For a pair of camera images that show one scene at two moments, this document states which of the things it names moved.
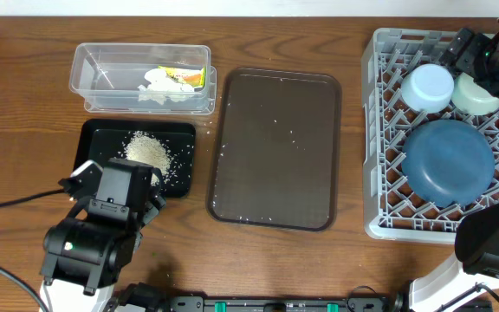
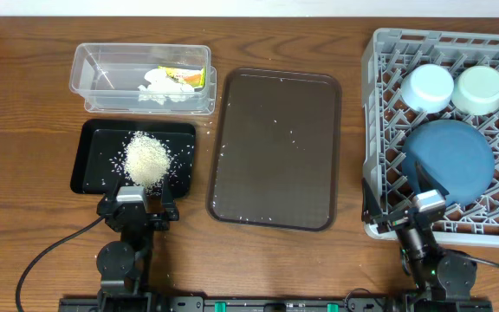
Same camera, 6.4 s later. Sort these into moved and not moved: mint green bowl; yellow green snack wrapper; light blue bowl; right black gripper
Moved: right black gripper
Not moved: light blue bowl; yellow green snack wrapper; mint green bowl
